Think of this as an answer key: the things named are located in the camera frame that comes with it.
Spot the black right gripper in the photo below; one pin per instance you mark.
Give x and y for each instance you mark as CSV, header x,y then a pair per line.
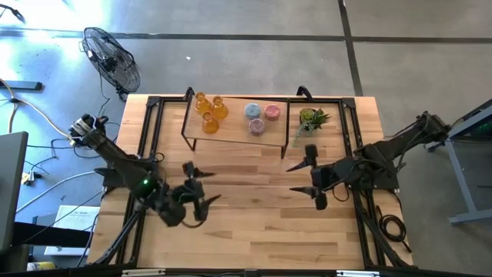
x,y
330,175

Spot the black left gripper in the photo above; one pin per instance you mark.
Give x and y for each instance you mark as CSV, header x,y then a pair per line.
x,y
190,192

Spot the amber glass candlestick holder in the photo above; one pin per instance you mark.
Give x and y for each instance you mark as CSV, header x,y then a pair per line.
x,y
210,124
201,104
219,109

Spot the pink patterned candle tin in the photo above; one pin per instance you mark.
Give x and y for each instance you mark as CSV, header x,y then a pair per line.
x,y
272,112

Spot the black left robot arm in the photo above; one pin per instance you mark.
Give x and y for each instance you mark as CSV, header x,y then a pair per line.
x,y
123,169

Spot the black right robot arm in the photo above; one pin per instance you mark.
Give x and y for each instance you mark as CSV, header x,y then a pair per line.
x,y
388,148

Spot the potted green succulent plant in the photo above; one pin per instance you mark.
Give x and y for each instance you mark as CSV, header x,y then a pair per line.
x,y
309,117

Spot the white paper sheet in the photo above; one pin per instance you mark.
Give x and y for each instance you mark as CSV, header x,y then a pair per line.
x,y
77,223

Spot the grey metal stand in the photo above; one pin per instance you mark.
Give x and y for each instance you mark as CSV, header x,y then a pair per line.
x,y
458,169

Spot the black floor fan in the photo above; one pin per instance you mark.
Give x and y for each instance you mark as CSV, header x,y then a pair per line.
x,y
111,61

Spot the black desk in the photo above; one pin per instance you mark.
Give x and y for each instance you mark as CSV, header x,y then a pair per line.
x,y
46,234

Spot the yellow object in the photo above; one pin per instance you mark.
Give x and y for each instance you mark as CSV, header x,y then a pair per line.
x,y
42,265

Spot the dark grey monitor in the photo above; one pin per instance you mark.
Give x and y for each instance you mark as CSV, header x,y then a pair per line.
x,y
11,192

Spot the black floor bar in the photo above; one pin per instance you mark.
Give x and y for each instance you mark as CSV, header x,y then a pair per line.
x,y
23,85

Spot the wooden shelf riser black frame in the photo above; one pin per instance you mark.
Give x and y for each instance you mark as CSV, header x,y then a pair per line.
x,y
234,129

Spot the silver metal bracket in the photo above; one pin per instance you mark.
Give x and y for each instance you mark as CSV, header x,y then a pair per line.
x,y
142,272
357,273

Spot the black metal table frame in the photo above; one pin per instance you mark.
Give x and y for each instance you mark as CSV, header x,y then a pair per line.
x,y
153,101

